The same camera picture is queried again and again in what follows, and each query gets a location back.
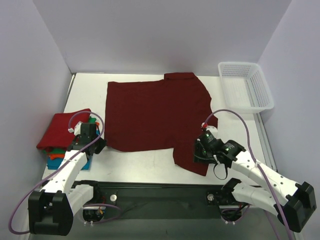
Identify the white plastic basket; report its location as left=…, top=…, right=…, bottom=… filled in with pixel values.
left=218, top=61, right=275, bottom=114

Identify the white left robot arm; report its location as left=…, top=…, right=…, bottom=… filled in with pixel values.
left=28, top=122, right=106, bottom=236

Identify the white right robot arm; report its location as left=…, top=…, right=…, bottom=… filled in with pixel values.
left=194, top=130, right=317, bottom=233

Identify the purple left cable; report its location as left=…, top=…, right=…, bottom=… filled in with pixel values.
left=8, top=111, right=105, bottom=235

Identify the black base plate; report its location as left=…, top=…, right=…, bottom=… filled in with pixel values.
left=73, top=180, right=249, bottom=224

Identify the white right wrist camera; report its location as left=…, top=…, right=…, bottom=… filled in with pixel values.
left=201, top=122, right=218, bottom=135

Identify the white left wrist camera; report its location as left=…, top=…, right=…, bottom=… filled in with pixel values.
left=68, top=121, right=82, bottom=136

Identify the folded red t shirt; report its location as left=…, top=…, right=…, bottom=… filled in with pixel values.
left=36, top=108, right=91, bottom=152

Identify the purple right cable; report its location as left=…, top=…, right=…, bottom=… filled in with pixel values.
left=206, top=108, right=293, bottom=240

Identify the dark red t shirt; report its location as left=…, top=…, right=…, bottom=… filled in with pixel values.
left=104, top=72, right=212, bottom=176

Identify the purple cable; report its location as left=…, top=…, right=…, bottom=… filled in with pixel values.
left=206, top=108, right=293, bottom=240
left=8, top=111, right=105, bottom=235

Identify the folded blue t shirt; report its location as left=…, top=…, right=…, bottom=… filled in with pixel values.
left=46, top=129, right=101, bottom=171

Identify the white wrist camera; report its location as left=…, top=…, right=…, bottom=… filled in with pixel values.
left=68, top=121, right=82, bottom=136
left=201, top=122, right=218, bottom=135

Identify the aluminium rail frame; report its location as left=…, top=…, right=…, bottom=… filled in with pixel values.
left=253, top=113, right=278, bottom=172

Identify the folded green t shirt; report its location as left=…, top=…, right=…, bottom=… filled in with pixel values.
left=41, top=116, right=98, bottom=154

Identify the folded orange t shirt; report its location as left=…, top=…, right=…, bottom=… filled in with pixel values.
left=46, top=122, right=100, bottom=160

